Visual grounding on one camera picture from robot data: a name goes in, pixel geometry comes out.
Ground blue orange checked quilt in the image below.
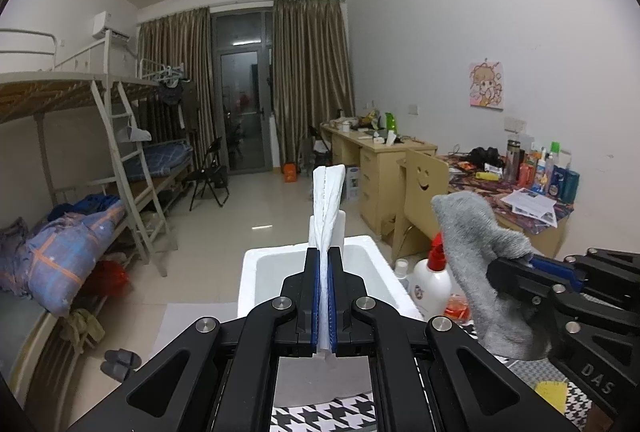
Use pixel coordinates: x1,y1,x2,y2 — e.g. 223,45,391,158
0,194,128,318

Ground printed paper sheets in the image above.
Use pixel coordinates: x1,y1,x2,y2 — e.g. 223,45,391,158
500,187,558,228

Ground houndstooth table mat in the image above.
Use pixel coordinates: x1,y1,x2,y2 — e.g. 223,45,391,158
270,314,623,432

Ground colourful desk mat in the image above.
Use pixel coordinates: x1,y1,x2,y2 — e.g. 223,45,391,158
440,155,573,223

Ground white red pump bottle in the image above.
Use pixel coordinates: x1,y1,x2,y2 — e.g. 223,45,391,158
407,232,453,320

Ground brown curtain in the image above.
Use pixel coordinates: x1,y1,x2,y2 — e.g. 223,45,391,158
137,7,216,173
272,0,356,168

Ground dark steel thermos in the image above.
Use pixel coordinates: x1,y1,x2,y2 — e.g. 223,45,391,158
505,139,522,183

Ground wooden desk with drawers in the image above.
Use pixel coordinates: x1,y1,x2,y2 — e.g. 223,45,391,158
320,122,438,233

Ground dark blue garment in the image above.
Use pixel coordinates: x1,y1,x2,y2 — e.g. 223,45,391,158
50,194,121,220

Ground pile of desk clutter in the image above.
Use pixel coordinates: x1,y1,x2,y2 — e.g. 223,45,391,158
332,109,386,138

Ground yellowish cloth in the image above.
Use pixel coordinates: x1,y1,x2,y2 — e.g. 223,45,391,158
62,309,106,353

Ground glass balcony door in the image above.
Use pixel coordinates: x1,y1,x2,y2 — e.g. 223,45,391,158
211,11,275,173

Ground white air conditioner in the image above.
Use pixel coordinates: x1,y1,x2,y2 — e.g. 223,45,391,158
92,11,133,42

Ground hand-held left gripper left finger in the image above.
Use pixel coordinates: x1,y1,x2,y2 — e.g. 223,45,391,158
65,247,321,432

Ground white foam box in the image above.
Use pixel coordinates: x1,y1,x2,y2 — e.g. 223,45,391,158
235,234,426,328

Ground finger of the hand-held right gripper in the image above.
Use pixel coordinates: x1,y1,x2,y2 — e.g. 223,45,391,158
487,257,640,348
527,248,640,313

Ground green spray bottle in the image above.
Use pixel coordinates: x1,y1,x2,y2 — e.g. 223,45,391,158
382,112,401,145

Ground black folding chair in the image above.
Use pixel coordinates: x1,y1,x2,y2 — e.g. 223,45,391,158
181,137,231,211
306,126,335,173

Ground red snack packet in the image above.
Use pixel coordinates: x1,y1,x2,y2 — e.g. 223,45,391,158
446,293,471,320

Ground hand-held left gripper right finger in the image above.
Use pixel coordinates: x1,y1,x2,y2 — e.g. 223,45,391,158
328,248,581,432

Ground row of toiletry bottles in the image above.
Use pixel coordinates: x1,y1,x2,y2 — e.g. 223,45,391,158
520,141,581,203

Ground dark hanging clothes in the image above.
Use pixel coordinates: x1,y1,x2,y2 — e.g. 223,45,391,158
157,79,198,128

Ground cartoon wall poster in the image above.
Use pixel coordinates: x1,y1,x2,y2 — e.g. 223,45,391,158
468,60,505,110

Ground yellow sponge cloth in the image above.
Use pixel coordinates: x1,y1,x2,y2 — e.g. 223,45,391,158
534,379,569,414

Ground wooden smiley chair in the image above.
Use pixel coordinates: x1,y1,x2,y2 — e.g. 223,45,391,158
390,148,450,263

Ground white blue carton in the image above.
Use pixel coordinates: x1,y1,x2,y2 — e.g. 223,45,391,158
345,166,362,202

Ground grey sock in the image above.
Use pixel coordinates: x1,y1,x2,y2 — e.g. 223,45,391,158
431,191,553,360

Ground white cloth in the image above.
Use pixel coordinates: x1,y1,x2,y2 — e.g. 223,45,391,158
307,164,347,360

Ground dark slipper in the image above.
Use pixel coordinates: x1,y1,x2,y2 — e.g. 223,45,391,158
107,348,144,368
100,359,132,383

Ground white metal bunk bed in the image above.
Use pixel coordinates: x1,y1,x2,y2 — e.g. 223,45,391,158
55,32,201,233
0,28,173,328

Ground blue checked bedding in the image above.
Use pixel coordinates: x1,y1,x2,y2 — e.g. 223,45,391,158
142,139,193,178

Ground red bag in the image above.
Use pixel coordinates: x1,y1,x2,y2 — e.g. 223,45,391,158
90,260,132,299

